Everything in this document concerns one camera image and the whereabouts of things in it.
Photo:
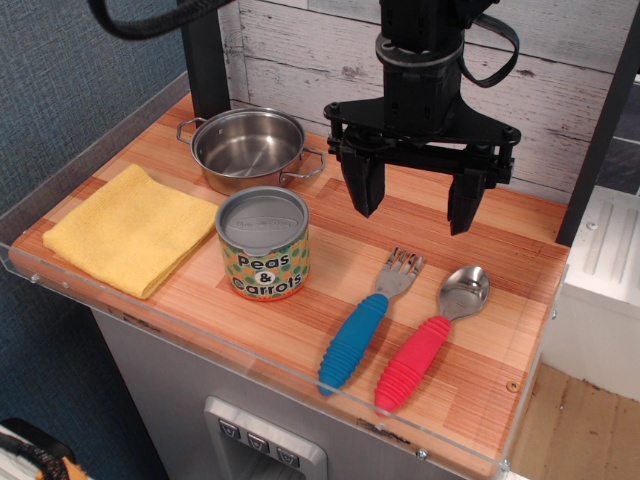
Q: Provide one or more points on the black frame post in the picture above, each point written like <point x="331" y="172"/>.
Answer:
<point x="603" y="133"/>
<point x="205" y="62"/>

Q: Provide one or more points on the red handled spoon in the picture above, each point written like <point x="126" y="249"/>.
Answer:
<point x="463" y="294"/>

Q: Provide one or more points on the grey toy fridge cabinet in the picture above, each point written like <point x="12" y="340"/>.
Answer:
<point x="169" y="385"/>

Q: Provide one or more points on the black orange bag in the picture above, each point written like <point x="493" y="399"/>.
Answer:
<point x="28" y="452"/>

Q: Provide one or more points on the yellow folded cloth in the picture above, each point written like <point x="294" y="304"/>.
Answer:
<point x="133" y="232"/>

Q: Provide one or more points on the silver pot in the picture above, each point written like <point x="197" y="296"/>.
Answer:
<point x="250" y="147"/>

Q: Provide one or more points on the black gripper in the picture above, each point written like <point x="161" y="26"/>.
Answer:
<point x="422" y="122"/>

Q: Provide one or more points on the silver dispenser panel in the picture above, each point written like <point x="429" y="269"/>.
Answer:
<point x="249" y="447"/>

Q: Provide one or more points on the blue handled fork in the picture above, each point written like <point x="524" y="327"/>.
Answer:
<point x="346" y="350"/>

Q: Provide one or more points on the black left frame post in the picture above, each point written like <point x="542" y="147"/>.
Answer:
<point x="205" y="62"/>

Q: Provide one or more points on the black right frame post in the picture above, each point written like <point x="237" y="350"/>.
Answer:
<point x="603" y="133"/>

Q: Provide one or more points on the clear acrylic guard rail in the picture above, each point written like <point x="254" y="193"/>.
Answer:
<point x="463" y="416"/>

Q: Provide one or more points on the white furniture piece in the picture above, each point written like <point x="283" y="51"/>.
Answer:
<point x="593" y="331"/>

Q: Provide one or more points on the peas and carrots can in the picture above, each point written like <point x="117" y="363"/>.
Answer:
<point x="264" y="238"/>

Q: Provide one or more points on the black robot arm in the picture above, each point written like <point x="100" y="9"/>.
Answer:
<point x="429" y="22"/>

